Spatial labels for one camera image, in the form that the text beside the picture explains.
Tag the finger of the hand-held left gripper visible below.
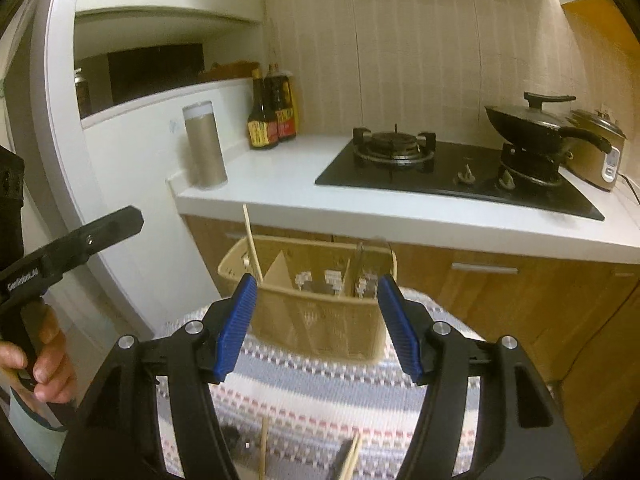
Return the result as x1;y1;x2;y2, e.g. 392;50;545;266
41;205;146;281

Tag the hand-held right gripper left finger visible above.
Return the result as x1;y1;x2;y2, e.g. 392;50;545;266
55;273;259;480

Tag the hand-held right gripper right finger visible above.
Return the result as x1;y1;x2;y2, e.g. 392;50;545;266
377;273;586;480

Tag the person's left hand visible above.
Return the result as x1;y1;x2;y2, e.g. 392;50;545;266
0;304;79;404

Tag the beige plastic utensil basket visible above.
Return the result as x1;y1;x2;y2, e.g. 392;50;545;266
217;236;399;364

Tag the wooden chopstick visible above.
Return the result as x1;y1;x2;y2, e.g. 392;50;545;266
242;204;265;286
257;416;272;480
347;432;363;480
341;435;358;480

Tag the striped woven cloth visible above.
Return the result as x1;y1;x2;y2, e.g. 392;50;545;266
152;287;557;480

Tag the beige cylindrical canister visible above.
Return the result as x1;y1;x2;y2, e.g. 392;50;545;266
182;102;229;191

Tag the black glass gas cooktop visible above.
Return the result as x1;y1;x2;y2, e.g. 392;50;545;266
314;132;606;222

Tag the wooden base cabinet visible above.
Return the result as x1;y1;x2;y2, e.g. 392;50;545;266
180;214;640;461

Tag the dark cabinet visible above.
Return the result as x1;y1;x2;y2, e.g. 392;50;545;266
107;43;206;107

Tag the gas burner grate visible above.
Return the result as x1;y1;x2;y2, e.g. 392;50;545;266
499;143;564;187
352;126;437;171

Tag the dark sauce bottle yellow label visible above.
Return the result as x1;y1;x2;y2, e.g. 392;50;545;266
247;68;280;150

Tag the wooden board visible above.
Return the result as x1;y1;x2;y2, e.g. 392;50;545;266
197;61;262;81

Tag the dark sauce bottle red label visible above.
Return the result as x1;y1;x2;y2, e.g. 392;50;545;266
263;63;300;142

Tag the black frying pan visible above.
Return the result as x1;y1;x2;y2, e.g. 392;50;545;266
483;105;614;154

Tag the glass pan lid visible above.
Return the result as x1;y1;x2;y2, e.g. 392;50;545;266
487;91;577;129

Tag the gold rice cooker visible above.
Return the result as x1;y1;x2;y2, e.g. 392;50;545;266
566;108;629;193

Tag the wooden wall cabinet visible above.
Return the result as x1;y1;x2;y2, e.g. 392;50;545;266
560;0;640;63

